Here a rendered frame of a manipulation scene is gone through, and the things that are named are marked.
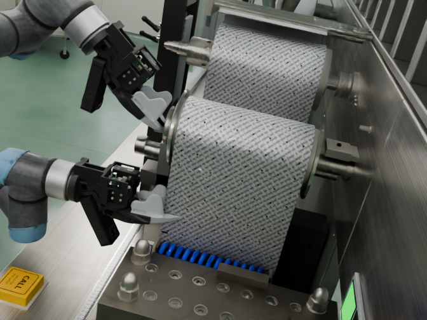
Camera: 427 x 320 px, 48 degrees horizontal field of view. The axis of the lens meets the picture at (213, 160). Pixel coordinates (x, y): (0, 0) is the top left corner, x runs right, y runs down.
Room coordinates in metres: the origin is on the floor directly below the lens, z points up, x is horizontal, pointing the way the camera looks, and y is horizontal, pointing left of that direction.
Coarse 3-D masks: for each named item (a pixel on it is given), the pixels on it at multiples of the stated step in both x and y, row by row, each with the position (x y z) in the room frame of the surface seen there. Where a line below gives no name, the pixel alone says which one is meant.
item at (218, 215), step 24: (168, 192) 0.76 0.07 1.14; (192, 192) 0.76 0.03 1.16; (216, 192) 0.76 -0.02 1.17; (240, 192) 0.75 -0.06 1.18; (264, 192) 0.75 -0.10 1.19; (192, 216) 0.76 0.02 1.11; (216, 216) 0.75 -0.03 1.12; (240, 216) 0.75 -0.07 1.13; (264, 216) 0.75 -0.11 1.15; (288, 216) 0.74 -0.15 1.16; (168, 240) 0.76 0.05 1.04; (192, 240) 0.76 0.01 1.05; (216, 240) 0.75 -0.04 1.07; (240, 240) 0.75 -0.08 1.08; (264, 240) 0.74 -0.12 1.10; (240, 264) 0.75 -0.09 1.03; (264, 264) 0.74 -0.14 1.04
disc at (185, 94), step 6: (186, 90) 0.83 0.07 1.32; (186, 96) 0.83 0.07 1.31; (180, 102) 0.79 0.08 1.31; (180, 108) 0.80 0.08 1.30; (174, 114) 0.77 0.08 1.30; (174, 120) 0.76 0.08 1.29; (174, 126) 0.77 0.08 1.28; (168, 138) 0.76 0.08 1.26; (168, 144) 0.75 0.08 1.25; (168, 150) 0.76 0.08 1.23; (168, 156) 0.76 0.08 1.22; (168, 162) 0.77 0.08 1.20
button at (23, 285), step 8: (8, 272) 0.71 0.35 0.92; (16, 272) 0.71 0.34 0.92; (24, 272) 0.72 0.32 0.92; (32, 272) 0.72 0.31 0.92; (0, 280) 0.68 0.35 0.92; (8, 280) 0.69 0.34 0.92; (16, 280) 0.69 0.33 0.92; (24, 280) 0.70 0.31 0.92; (32, 280) 0.70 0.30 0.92; (40, 280) 0.71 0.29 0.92; (0, 288) 0.66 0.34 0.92; (8, 288) 0.67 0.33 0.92; (16, 288) 0.67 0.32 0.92; (24, 288) 0.68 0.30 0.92; (32, 288) 0.68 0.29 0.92; (0, 296) 0.66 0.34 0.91; (8, 296) 0.66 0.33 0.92; (16, 296) 0.66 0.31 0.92; (24, 296) 0.66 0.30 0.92; (32, 296) 0.68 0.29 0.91; (24, 304) 0.65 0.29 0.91
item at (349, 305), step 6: (348, 294) 0.52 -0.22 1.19; (348, 300) 0.51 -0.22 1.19; (354, 300) 0.49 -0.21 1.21; (342, 306) 0.52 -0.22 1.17; (348, 306) 0.50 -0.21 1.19; (354, 306) 0.48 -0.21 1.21; (342, 312) 0.51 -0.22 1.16; (348, 312) 0.49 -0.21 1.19; (342, 318) 0.50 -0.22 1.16; (348, 318) 0.48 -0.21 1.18
